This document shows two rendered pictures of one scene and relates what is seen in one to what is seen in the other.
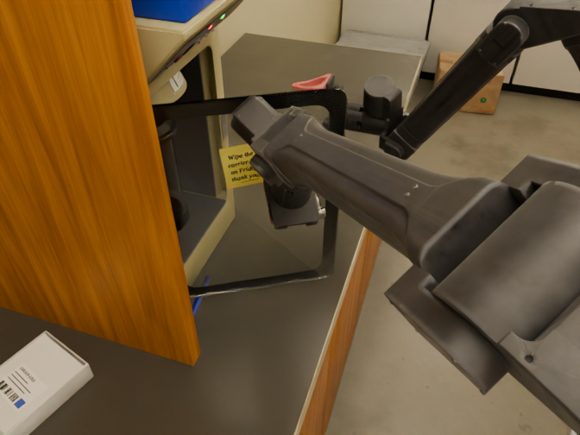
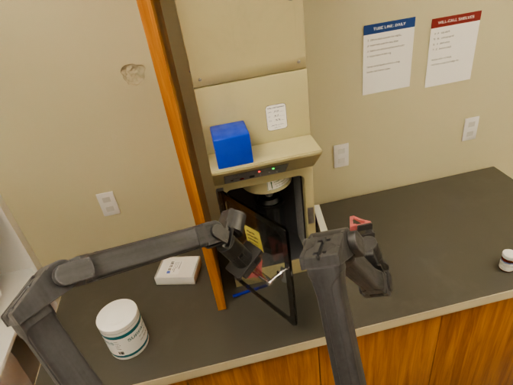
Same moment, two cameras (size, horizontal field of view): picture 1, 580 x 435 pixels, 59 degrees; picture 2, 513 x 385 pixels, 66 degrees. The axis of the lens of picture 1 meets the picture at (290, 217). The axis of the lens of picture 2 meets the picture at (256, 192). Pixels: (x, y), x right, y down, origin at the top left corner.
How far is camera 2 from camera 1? 0.89 m
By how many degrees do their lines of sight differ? 51
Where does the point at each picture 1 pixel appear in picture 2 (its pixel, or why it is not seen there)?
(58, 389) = (178, 277)
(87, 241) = not seen: hidden behind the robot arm
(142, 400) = (194, 305)
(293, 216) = (233, 269)
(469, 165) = not seen: outside the picture
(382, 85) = (367, 244)
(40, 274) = not seen: hidden behind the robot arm
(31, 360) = (185, 262)
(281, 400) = (220, 352)
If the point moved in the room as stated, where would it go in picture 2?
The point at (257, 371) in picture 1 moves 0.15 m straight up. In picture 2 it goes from (229, 334) to (221, 304)
